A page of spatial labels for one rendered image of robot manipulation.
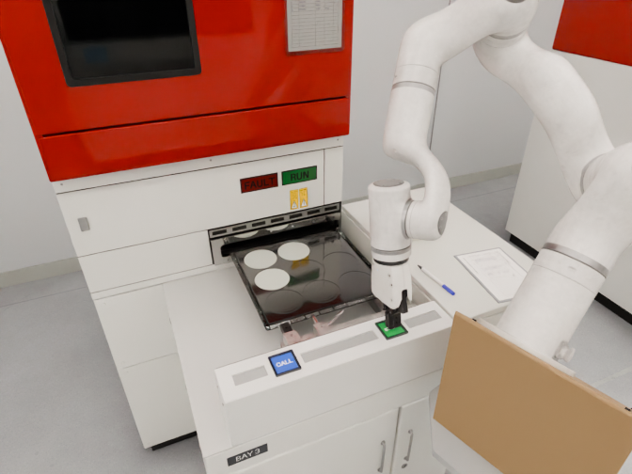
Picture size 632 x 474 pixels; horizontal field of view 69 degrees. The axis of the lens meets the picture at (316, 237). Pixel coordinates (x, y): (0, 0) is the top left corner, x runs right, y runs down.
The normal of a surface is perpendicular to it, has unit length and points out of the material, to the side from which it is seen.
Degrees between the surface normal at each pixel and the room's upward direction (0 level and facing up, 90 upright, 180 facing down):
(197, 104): 90
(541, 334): 52
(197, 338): 0
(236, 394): 0
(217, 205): 90
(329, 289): 0
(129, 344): 90
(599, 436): 90
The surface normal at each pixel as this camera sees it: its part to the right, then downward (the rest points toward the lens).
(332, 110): 0.40, 0.49
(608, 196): -0.66, 0.36
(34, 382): 0.00, -0.84
